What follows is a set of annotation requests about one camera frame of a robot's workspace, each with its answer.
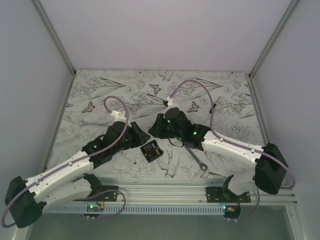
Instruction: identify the floral patterned mat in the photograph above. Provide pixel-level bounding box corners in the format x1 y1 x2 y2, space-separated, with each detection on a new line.
46 70 264 180

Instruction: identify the grey slotted cable duct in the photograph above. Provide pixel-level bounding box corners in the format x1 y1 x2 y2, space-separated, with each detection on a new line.
48 203 227 216

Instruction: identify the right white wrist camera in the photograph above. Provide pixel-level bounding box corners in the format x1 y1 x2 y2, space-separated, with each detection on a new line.
163 96 178 108

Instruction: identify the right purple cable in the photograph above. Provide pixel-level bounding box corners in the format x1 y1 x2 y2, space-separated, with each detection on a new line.
169 79 296 222

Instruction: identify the aluminium rail frame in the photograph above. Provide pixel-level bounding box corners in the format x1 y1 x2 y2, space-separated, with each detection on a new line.
104 179 298 206

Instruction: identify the silver ratchet wrench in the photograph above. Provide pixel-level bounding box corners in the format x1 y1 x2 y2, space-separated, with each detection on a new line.
184 146 208 171

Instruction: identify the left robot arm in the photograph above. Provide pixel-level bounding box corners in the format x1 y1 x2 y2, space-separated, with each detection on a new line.
4 121 150 229

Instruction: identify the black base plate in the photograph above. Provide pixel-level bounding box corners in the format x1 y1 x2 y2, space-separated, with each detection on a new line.
205 186 251 203
80 185 119 202

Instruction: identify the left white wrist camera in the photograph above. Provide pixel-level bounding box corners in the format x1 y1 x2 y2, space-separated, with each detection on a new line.
110 110 127 123

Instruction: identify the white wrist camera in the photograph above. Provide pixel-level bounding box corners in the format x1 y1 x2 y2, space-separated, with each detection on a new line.
163 96 178 108
110 110 127 123

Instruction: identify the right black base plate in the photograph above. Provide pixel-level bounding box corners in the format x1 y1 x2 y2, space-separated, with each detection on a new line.
205 186 251 203

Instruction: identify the black fuse box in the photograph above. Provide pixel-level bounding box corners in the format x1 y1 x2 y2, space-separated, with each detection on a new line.
140 140 164 163

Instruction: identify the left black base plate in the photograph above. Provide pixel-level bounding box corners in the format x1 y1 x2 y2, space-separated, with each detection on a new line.
80 185 119 202

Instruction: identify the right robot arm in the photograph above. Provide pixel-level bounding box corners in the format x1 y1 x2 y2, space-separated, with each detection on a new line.
148 107 288 203

